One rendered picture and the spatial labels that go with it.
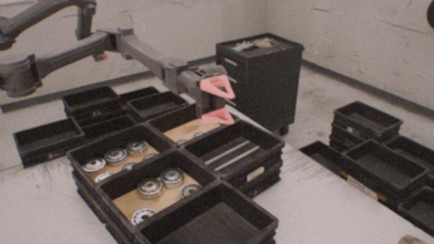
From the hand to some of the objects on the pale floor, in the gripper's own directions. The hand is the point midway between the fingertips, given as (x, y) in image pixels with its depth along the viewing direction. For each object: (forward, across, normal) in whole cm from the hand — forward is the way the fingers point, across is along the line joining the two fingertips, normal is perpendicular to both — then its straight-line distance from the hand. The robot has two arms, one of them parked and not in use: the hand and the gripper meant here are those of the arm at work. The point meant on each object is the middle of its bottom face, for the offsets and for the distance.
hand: (229, 109), depth 78 cm
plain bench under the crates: (-43, -145, +8) cm, 151 cm away
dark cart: (-167, -143, +154) cm, 269 cm away
